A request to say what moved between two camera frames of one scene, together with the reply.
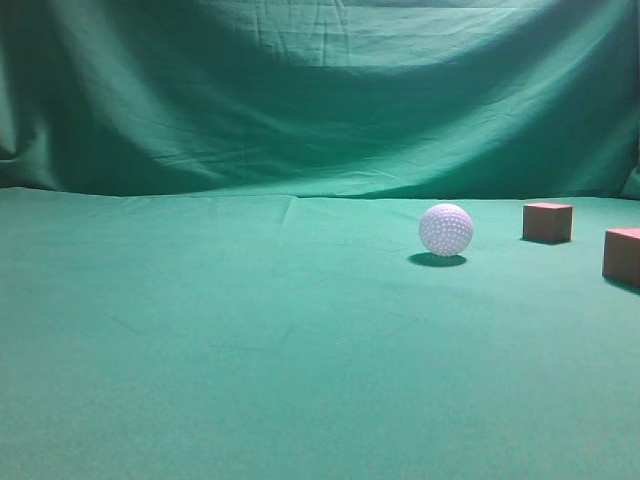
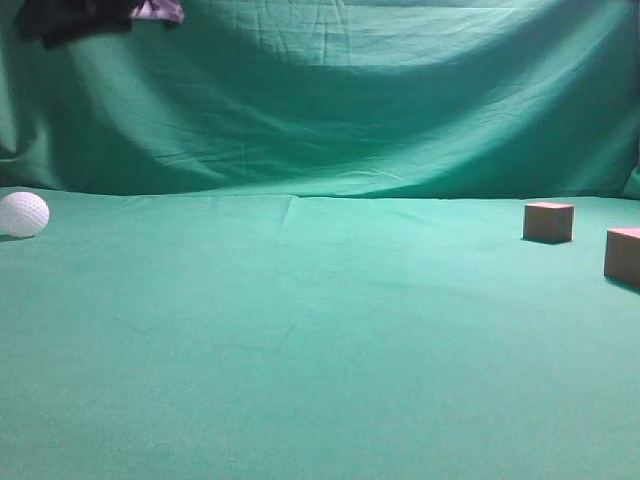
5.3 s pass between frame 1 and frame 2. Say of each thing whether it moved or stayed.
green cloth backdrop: stayed
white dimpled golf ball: moved
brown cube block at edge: stayed
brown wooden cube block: stayed
